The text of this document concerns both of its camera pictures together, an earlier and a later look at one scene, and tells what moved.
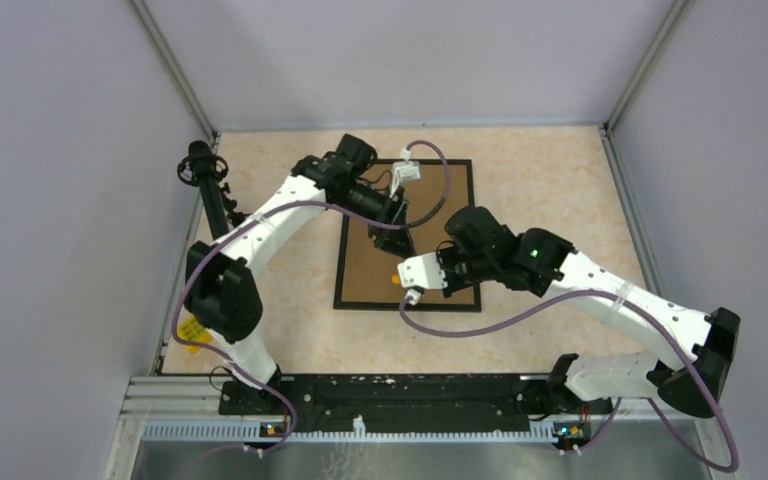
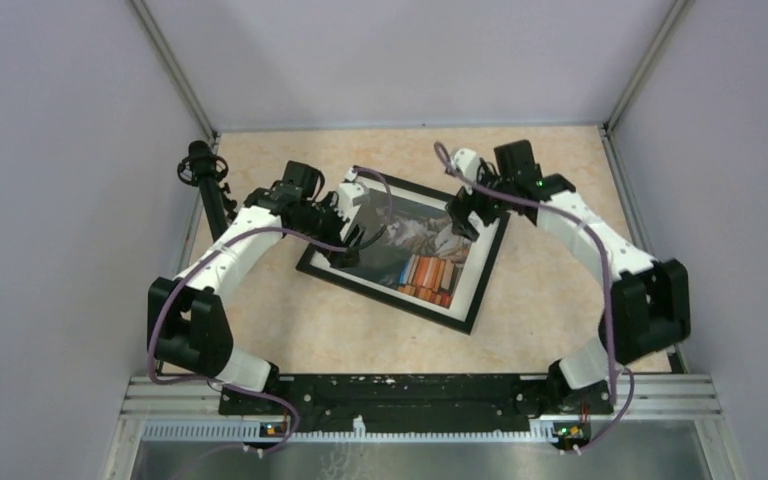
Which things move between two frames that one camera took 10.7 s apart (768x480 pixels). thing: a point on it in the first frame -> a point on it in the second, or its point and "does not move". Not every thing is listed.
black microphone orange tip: x=201 y=166 does not move
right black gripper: x=453 y=286 -> x=459 y=210
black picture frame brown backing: x=367 y=278 -> x=308 y=265
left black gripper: x=394 y=241 -> x=350 y=256
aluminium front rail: x=192 y=398 does not move
